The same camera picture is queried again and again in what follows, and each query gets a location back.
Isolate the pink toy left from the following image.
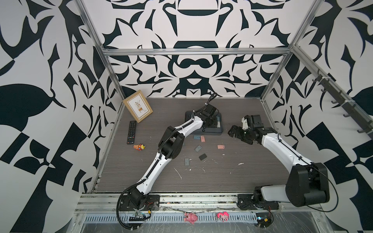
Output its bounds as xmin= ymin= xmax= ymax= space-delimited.
xmin=184 ymin=213 xmax=198 ymax=225

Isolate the grey-blue eraser centre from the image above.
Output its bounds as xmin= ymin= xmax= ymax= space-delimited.
xmin=195 ymin=145 xmax=202 ymax=152

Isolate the wooden picture frame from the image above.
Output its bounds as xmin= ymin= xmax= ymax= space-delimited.
xmin=123 ymin=90 xmax=153 ymax=123

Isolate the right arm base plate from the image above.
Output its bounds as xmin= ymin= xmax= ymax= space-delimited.
xmin=237 ymin=194 xmax=279 ymax=210

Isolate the white slotted cable duct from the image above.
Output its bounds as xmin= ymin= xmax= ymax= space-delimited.
xmin=84 ymin=212 xmax=257 ymax=224

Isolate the black eraser lower centre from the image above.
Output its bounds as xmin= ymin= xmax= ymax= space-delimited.
xmin=199 ymin=153 xmax=207 ymax=161

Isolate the small circuit board right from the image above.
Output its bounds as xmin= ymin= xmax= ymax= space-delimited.
xmin=256 ymin=216 xmax=273 ymax=229

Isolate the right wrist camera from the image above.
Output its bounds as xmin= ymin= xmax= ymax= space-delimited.
xmin=241 ymin=115 xmax=250 ymax=130

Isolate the dark grey storage tray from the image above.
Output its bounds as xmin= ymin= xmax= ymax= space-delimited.
xmin=185 ymin=110 xmax=223 ymax=136

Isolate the black remote control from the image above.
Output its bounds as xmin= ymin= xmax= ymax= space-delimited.
xmin=127 ymin=120 xmax=137 ymax=145

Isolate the pink toy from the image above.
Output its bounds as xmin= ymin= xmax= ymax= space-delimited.
xmin=216 ymin=212 xmax=229 ymax=222
xmin=184 ymin=213 xmax=198 ymax=225

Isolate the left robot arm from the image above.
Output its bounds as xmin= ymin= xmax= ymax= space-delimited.
xmin=124 ymin=103 xmax=219 ymax=209

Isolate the small circuit board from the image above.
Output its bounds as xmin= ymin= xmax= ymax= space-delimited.
xmin=129 ymin=211 xmax=152 ymax=222
xmin=256 ymin=216 xmax=273 ymax=229

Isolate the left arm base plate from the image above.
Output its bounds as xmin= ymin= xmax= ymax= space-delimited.
xmin=119 ymin=195 xmax=160 ymax=211

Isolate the pink toy right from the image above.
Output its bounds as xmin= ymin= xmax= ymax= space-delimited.
xmin=216 ymin=212 xmax=229 ymax=222

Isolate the red yellow toy fish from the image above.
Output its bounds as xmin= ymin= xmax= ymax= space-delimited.
xmin=133 ymin=144 xmax=146 ymax=151

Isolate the black wall hook rail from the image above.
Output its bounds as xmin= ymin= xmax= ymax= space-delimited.
xmin=313 ymin=69 xmax=373 ymax=139

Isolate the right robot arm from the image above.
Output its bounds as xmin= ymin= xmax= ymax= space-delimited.
xmin=228 ymin=115 xmax=330 ymax=209

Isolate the small circuit board left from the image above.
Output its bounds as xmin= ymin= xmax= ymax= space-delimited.
xmin=129 ymin=211 xmax=152 ymax=222

